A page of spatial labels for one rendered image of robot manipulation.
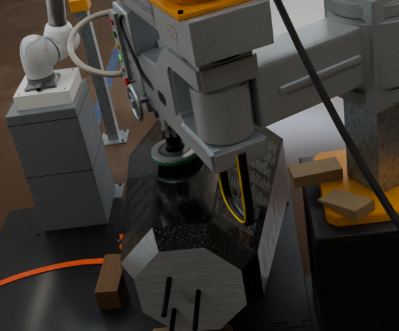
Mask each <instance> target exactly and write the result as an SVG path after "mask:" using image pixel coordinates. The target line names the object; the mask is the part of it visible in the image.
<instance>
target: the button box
mask: <svg viewBox="0 0 399 331"><path fill-rule="evenodd" d="M108 13H109V17H112V19H113V21H114V26H113V25H112V30H115V31H116V35H117V38H115V37H114V38H115V42H118V44H119V46H120V50H118V49H117V50H118V56H119V53H120V54H121V56H122V60H123V61H122V62H121V60H120V64H121V67H122V65H123V66H124V69H125V73H124V72H123V71H122V72H123V75H124V76H125V77H126V78H129V80H132V76H131V71H130V67H129V62H128V56H127V53H126V48H125V45H124V39H123V36H122V33H121V30H120V26H119V22H118V19H119V18H118V13H117V12H116V11H114V10H113V8H112V9H108Z"/></svg>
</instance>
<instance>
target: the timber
mask: <svg viewBox="0 0 399 331"><path fill-rule="evenodd" d="M120 262H121V254H108V255H105V258H104V261H103V265H102V267H101V272H100V275H99V279H98V281H97V285H96V289H95V297H96V299H97V303H98V306H99V309H100V310H107V309H122V308H123V304H124V299H125V296H126V290H127V285H126V281H125V278H124V274H123V271H122V267H121V264H120Z"/></svg>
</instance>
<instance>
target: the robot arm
mask: <svg viewBox="0 0 399 331"><path fill-rule="evenodd" d="M46 5H47V16H48V23H47V24H46V25H45V30H44V33H43V37H42V36H40V35H35V34H33V35H28V36H26V37H25V38H24V39H23V40H22V41H21V43H20V59H21V62H22V66H23V69H24V72H25V74H26V77H27V80H28V84H27V86H26V88H25V89H24V91H25V92H30V91H36V90H37V92H40V91H41V90H42V89H49V88H55V87H57V81H58V79H59V77H60V73H54V70H53V67H54V66H55V64H56V63H57V62H59V61H61V60H63V59H65V58H66V57H68V56H69V54H68V50H67V41H68V36H69V34H70V32H71V31H72V29H73V27H72V25H71V23H69V21H67V20H66V10H65V3H64V0H46ZM79 44H80V36H79V33H77V34H76V36H75V38H74V42H73V48H74V51H75V50H76V49H77V48H78V46H79Z"/></svg>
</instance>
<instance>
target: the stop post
mask: <svg viewBox="0 0 399 331"><path fill-rule="evenodd" d="M69 5H70V10H71V13H73V12H74V13H76V18H77V21H78V22H80V21H81V20H83V19H84V18H86V17H87V16H89V15H90V12H89V8H90V6H91V1H90V0H69ZM80 33H81V37H82V41H83V46H84V49H85V53H86V56H87V61H88V64H89V66H90V67H92V68H96V69H98V70H104V68H103V63H102V60H101V55H100V52H99V47H98V44H97V39H96V36H95V31H94V28H93V23H92V21H91V22H89V23H88V24H86V25H85V26H84V27H83V28H82V29H81V30H80ZM91 76H92V79H93V84H94V86H95V91H96V94H97V99H98V101H99V106H100V109H101V114H102V117H103V121H104V125H105V129H106V132H105V133H103V136H102V139H103V143H104V146H108V145H114V144H123V143H126V141H127V138H128V133H129V129H126V130H120V131H119V128H118V123H117V120H116V115H115V112H114V107H113V104H112V99H111V96H110V91H109V88H108V83H107V80H106V77H101V76H96V75H93V74H92V75H91Z"/></svg>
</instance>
